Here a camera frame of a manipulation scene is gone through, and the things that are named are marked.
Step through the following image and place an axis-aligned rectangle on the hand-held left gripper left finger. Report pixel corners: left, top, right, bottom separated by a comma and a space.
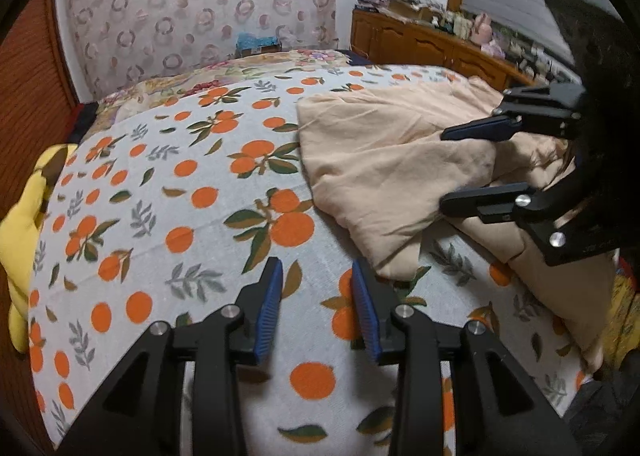
55, 257, 284, 456

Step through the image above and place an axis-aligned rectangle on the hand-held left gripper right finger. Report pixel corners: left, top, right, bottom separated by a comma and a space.
351, 259, 583, 456

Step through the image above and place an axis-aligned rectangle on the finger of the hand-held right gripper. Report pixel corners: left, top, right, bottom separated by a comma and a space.
440, 83, 587, 142
439, 183, 621, 268

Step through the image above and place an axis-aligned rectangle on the beige small garment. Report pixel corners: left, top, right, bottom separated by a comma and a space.
296, 76, 618, 372

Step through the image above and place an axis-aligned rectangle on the pink plush toy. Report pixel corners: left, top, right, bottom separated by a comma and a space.
470, 11, 496, 44

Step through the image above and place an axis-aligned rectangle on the wooden cabinet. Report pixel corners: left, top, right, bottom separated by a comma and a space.
350, 9, 536, 92

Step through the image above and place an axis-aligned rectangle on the cabinet top clutter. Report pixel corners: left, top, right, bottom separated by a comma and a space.
355, 0, 576, 82

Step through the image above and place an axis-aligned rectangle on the orange fruit print blanket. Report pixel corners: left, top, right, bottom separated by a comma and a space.
27, 64, 596, 456

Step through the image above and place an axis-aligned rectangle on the yellow printed cloth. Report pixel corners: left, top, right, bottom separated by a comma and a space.
602, 271, 640, 372

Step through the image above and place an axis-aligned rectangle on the blue box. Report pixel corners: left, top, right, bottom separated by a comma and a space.
235, 31, 283, 56

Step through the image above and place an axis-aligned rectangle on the dark cloth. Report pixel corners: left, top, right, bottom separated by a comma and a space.
565, 371, 640, 456

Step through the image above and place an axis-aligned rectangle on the floral blanket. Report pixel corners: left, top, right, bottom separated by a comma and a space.
95, 49, 371, 114

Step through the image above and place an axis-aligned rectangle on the yellow plush toy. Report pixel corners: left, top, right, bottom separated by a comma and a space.
0, 143, 78, 354

